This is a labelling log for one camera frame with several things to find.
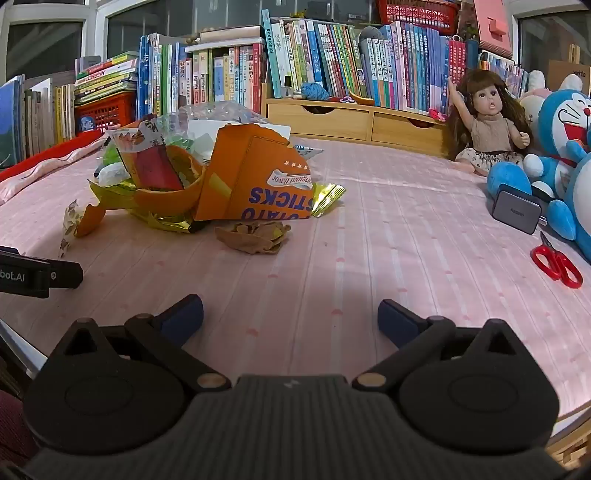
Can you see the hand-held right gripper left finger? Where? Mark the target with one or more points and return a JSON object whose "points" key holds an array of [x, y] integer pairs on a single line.
{"points": [[182, 318]]}

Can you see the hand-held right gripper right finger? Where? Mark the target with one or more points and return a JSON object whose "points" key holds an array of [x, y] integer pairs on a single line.
{"points": [[397, 321]]}

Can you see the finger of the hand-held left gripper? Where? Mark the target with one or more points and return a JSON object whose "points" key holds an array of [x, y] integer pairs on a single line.
{"points": [[67, 274]]}

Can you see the orange snack box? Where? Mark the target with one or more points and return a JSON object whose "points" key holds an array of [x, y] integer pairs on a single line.
{"points": [[240, 170]]}

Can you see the row of large thin books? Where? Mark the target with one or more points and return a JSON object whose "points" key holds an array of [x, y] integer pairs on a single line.
{"points": [[32, 120]]}

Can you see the stack of picture books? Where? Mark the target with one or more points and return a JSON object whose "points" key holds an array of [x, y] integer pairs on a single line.
{"points": [[106, 76]]}

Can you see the row of blue spined books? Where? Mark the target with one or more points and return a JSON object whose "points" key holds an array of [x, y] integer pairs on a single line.
{"points": [[378, 64]]}

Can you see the row of small books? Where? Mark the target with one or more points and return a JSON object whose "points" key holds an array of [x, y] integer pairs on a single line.
{"points": [[503, 74]]}

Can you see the pink tablecloth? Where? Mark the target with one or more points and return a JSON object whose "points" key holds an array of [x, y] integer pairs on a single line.
{"points": [[369, 240]]}

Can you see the gold foil wrapper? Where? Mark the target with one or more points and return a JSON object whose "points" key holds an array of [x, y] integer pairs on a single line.
{"points": [[157, 221]]}

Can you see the brown crumpled paper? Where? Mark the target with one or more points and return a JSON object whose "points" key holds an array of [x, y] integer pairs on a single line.
{"points": [[251, 237]]}

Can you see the red and pink folded cloth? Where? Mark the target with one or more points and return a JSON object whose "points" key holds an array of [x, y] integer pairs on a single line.
{"points": [[37, 170]]}

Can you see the white crumpled tissue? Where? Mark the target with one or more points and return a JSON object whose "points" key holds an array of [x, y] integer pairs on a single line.
{"points": [[111, 175]]}

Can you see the orange torn paper cup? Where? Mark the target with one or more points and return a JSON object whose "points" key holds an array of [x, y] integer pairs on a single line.
{"points": [[184, 194]]}

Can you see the patterned snack carton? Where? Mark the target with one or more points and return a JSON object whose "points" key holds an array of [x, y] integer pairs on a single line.
{"points": [[147, 166]]}

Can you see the grey charger box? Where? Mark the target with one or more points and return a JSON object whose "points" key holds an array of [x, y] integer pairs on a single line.
{"points": [[515, 210]]}

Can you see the red scissors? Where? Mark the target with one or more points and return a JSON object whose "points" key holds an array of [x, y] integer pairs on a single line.
{"points": [[554, 263]]}

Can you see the small red plastic basket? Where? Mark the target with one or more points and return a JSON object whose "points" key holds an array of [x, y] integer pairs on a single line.
{"points": [[106, 110]]}

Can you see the white carton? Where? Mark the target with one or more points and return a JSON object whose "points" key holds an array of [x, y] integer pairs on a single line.
{"points": [[203, 134]]}

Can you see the wooden drawer organizer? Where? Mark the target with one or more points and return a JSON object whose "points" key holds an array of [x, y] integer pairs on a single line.
{"points": [[341, 122]]}

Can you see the clear plastic bag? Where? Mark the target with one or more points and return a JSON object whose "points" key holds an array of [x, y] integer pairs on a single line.
{"points": [[217, 113]]}

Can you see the pink flower clip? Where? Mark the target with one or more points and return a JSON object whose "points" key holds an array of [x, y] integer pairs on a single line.
{"points": [[437, 114]]}

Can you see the long-haired doll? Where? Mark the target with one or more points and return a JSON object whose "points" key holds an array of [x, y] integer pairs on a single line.
{"points": [[489, 124]]}

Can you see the blue yarn ball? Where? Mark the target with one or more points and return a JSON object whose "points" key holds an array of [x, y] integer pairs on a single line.
{"points": [[315, 91]]}

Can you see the blue cat plush toy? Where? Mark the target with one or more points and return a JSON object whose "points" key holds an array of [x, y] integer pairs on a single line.
{"points": [[565, 124]]}

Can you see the white bunny plush toy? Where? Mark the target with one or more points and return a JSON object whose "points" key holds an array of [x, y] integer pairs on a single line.
{"points": [[535, 99]]}

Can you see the grey plush toy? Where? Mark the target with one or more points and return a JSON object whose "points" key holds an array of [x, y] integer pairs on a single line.
{"points": [[371, 33]]}

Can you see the brown cardboard box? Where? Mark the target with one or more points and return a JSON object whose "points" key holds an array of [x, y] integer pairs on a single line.
{"points": [[570, 74]]}

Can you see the large red plastic basket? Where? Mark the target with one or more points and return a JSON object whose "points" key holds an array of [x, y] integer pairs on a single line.
{"points": [[415, 11]]}

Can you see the pink box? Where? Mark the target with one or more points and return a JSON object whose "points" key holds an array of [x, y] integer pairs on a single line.
{"points": [[494, 25]]}

